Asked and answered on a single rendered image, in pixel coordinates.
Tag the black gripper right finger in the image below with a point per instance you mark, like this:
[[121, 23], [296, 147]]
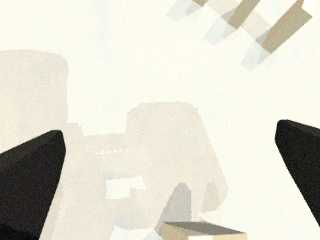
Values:
[[299, 147]]

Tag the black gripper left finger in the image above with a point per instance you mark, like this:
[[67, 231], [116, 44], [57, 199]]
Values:
[[29, 175]]

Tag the beige domino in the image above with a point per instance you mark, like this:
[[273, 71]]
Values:
[[242, 12], [199, 230], [200, 2], [294, 19]]

